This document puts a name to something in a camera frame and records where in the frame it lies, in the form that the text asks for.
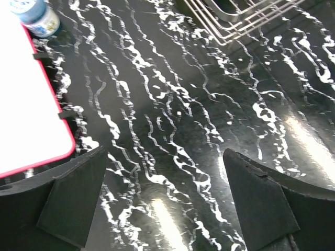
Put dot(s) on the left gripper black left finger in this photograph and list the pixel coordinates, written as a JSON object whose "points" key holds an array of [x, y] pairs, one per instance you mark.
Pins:
{"points": [[53, 210]]}

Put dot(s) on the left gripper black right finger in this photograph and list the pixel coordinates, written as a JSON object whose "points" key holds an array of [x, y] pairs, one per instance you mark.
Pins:
{"points": [[276, 211]]}

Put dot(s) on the pink framed whiteboard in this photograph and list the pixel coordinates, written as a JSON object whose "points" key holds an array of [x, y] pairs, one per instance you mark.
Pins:
{"points": [[32, 133]]}

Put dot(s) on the small blue lidded jar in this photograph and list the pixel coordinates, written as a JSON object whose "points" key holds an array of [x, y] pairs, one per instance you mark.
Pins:
{"points": [[37, 16]]}

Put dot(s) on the metal wire dish rack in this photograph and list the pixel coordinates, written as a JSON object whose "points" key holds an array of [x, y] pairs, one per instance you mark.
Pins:
{"points": [[228, 21]]}

